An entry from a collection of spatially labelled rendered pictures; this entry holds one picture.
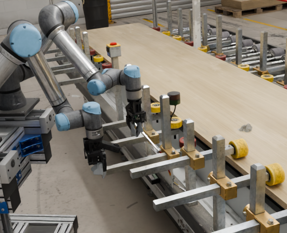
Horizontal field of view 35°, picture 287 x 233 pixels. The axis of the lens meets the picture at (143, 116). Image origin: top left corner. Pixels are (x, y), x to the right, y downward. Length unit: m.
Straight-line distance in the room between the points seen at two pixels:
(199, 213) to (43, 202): 1.78
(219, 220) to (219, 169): 0.22
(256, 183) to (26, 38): 0.96
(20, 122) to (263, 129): 1.23
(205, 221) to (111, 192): 1.66
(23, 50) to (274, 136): 1.21
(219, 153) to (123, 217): 1.66
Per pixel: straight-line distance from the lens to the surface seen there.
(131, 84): 2.10
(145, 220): 3.19
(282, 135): 2.24
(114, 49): 2.72
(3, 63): 1.78
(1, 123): 2.47
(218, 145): 1.66
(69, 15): 2.22
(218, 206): 1.79
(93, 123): 1.93
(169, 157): 2.12
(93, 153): 1.98
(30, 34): 1.75
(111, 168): 2.07
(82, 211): 3.36
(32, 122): 2.40
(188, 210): 2.03
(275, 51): 3.90
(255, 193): 1.50
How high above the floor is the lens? 1.85
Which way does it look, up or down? 23 degrees down
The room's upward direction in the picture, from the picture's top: 4 degrees counter-clockwise
